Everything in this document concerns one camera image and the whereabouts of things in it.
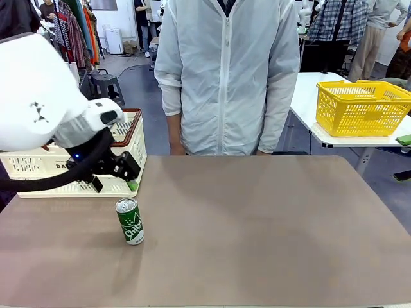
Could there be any person in plaid shirt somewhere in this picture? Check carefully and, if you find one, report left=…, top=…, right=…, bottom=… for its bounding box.
left=310, top=0, right=370, bottom=46

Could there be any white air purifier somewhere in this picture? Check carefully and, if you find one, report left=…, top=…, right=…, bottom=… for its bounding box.
left=105, top=28, right=124, bottom=55

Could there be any grey plastic stool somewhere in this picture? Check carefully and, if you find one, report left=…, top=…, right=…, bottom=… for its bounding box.
left=91, top=73, right=126, bottom=108

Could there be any white side table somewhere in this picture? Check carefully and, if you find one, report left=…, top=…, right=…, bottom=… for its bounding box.
left=282, top=72, right=411, bottom=179

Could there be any person in dark clothes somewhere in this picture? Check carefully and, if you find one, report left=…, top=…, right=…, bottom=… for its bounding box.
left=0, top=0, right=42, bottom=40

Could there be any black cable hose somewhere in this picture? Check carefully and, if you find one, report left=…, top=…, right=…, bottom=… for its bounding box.
left=0, top=130, right=117, bottom=194

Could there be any yellow plastic basket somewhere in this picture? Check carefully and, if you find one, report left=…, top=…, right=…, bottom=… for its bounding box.
left=316, top=80, right=411, bottom=138

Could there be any person in orange brown clothes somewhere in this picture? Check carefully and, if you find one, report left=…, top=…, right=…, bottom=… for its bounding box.
left=385, top=19, right=411, bottom=81

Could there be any person's right hand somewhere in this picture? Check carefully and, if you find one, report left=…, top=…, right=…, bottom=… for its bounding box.
left=169, top=139, right=188, bottom=157

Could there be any black monitor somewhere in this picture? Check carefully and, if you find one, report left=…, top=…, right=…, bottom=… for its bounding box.
left=300, top=40, right=351, bottom=76

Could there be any orange hanging garment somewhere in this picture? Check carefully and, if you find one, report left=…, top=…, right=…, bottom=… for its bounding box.
left=83, top=6, right=101, bottom=66

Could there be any person in beige trousers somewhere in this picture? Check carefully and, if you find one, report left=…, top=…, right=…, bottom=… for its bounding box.
left=348, top=0, right=408, bottom=83

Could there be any green soda can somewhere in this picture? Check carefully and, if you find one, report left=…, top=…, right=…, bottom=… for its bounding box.
left=115, top=198, right=145, bottom=246

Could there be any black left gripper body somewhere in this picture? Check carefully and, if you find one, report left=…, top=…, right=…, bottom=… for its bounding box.
left=94, top=150, right=144, bottom=183

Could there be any grey storage bin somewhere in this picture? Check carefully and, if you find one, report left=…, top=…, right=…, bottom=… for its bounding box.
left=78, top=71, right=93, bottom=99

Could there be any cream basket with brown handles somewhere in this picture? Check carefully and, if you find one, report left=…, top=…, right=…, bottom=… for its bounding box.
left=0, top=108, right=148, bottom=199

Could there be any person's right forearm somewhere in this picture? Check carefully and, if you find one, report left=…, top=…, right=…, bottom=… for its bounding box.
left=164, top=112, right=183, bottom=144

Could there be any person in blue jeans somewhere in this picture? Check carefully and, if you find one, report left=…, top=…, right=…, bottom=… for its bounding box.
left=133, top=0, right=159, bottom=60

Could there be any person in white jacket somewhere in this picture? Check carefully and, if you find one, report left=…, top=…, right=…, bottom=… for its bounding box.
left=153, top=0, right=301, bottom=157

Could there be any patterned hanging shirt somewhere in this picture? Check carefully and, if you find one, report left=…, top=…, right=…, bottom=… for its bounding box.
left=52, top=9, right=92, bottom=71

